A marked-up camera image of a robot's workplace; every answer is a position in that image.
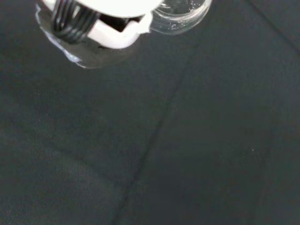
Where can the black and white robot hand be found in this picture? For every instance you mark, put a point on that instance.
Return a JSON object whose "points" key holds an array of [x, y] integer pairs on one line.
{"points": [[112, 35]]}

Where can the black table cloth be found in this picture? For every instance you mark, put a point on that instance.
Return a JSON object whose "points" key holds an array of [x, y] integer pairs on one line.
{"points": [[164, 140]]}

